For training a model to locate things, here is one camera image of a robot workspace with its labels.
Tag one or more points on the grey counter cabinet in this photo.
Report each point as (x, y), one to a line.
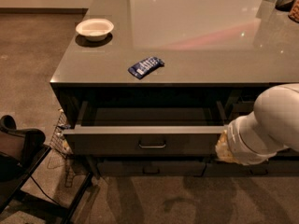
(210, 48)

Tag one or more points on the blue snack packet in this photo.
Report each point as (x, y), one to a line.
(145, 67)

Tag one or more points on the black chair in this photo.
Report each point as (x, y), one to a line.
(21, 152)

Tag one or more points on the wire basket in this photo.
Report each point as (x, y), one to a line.
(61, 152)

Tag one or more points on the brown woven object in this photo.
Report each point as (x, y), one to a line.
(294, 12)

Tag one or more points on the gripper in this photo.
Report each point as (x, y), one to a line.
(234, 140)

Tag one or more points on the white paper bowl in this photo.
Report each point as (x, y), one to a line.
(95, 30)

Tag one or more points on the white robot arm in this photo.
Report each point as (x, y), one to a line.
(272, 126)

